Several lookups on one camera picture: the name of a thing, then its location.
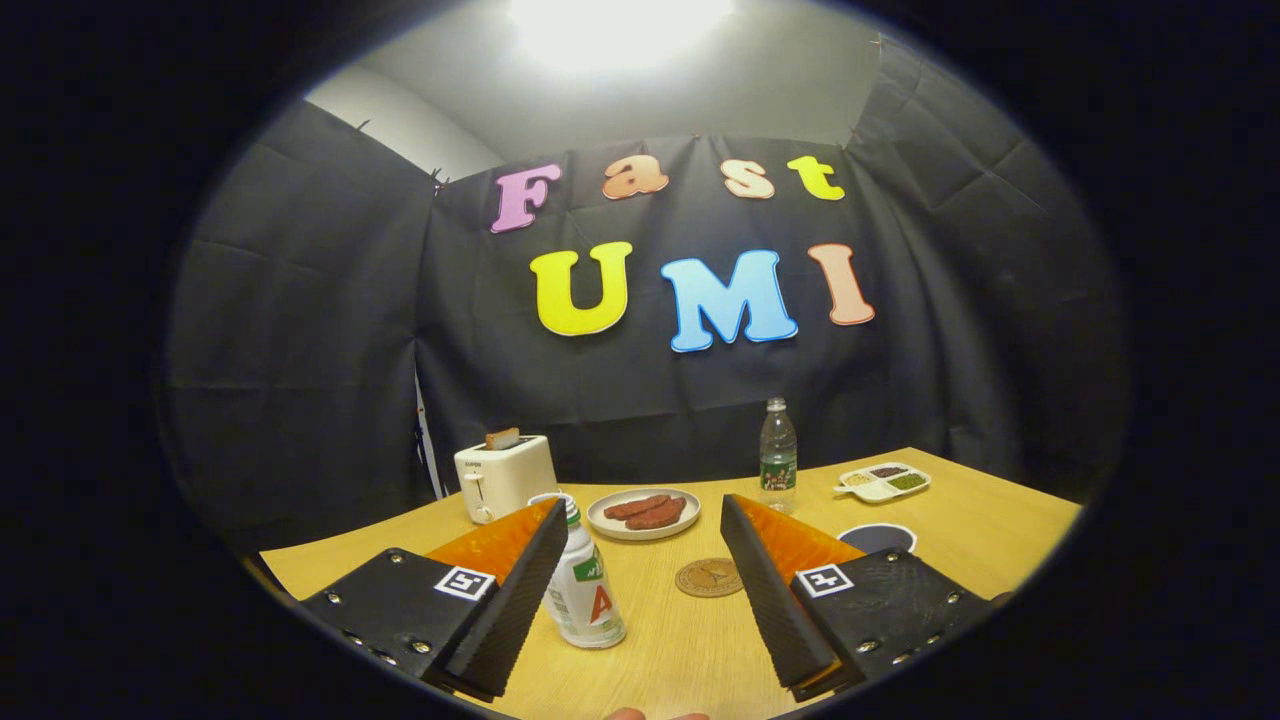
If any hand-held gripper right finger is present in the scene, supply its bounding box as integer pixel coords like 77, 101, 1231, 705
720, 494, 993, 703

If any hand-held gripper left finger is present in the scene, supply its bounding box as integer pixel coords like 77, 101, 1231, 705
300, 496, 569, 703

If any round cork coaster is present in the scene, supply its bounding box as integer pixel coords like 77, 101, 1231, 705
674, 557, 746, 599

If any white juice bottle green ring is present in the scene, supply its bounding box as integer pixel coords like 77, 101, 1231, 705
530, 492, 628, 650

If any white cup cork knob handle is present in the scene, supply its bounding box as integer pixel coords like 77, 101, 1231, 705
838, 522, 918, 557

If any clear water bottle green label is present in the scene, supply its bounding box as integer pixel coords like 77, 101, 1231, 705
759, 397, 799, 514

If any white toaster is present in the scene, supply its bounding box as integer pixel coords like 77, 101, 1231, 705
454, 435, 559, 525

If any white round plate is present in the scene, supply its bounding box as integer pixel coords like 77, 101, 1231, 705
587, 487, 702, 542

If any red meat slice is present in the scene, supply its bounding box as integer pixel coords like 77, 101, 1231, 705
603, 494, 673, 521
625, 497, 688, 531

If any white divided tray of beans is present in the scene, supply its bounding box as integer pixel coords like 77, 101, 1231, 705
834, 462, 932, 503

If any wooden table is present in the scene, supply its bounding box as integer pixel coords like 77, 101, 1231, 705
258, 447, 1084, 720

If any black backdrop cloth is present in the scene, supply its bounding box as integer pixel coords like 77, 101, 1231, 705
160, 35, 1131, 556

